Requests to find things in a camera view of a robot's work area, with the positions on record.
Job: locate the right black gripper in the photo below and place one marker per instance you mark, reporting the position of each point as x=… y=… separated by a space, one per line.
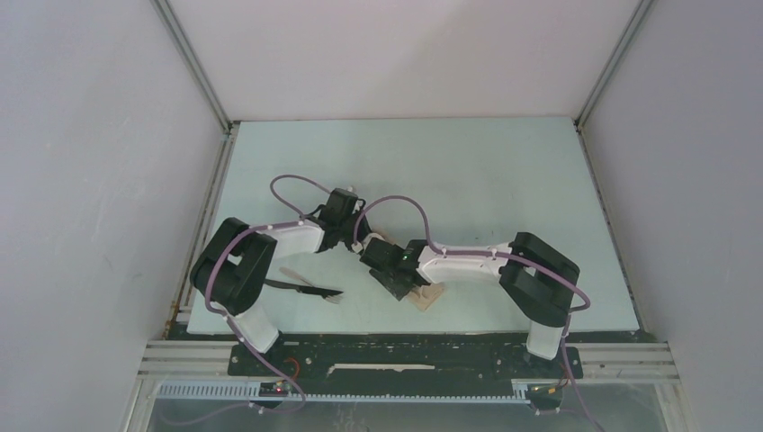
x=399 y=292

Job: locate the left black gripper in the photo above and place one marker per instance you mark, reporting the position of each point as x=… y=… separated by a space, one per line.
x=364 y=229

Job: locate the black knife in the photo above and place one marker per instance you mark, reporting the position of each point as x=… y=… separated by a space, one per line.
x=304 y=289

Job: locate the beige cloth napkin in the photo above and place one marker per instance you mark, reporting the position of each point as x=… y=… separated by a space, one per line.
x=424 y=296

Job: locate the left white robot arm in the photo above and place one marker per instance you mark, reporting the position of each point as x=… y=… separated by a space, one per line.
x=231 y=271

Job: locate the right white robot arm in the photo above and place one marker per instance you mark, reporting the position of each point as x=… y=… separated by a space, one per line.
x=540 y=280

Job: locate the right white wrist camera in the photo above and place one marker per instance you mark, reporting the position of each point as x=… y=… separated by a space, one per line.
x=362 y=241

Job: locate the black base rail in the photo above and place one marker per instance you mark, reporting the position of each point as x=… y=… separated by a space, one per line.
x=412 y=364

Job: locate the aluminium frame rail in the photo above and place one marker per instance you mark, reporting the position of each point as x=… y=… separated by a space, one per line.
x=643 y=363

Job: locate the white cable duct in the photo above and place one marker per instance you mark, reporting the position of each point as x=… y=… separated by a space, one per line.
x=255 y=391

